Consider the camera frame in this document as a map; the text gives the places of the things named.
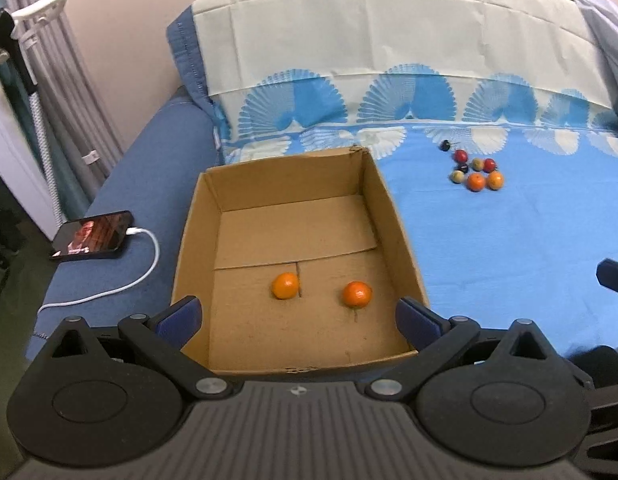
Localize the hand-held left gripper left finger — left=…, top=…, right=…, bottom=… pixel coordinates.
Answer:
left=39, top=296, right=235, bottom=403

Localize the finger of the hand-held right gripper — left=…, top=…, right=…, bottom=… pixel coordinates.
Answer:
left=596, top=259, right=618, bottom=302

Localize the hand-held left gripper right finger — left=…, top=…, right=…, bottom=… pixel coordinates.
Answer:
left=365, top=297, right=572, bottom=402

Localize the brown cardboard box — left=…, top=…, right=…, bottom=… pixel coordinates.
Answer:
left=170, top=145, right=431, bottom=376

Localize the black smartphone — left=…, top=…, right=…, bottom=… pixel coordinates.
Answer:
left=49, top=210, right=136, bottom=261

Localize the blue mattress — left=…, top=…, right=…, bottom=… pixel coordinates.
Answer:
left=26, top=85, right=225, bottom=361

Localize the grey curtain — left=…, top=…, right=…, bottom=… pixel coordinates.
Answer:
left=0, top=0, right=124, bottom=221

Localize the grey cloth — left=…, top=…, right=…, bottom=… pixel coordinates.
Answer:
left=549, top=0, right=618, bottom=126

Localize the blue pillow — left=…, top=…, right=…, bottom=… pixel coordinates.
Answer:
left=165, top=2, right=227, bottom=161

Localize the white floor stand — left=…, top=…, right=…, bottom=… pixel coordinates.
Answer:
left=9, top=0, right=80, bottom=226

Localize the white charging cable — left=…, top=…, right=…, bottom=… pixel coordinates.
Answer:
left=39, top=227, right=161, bottom=311

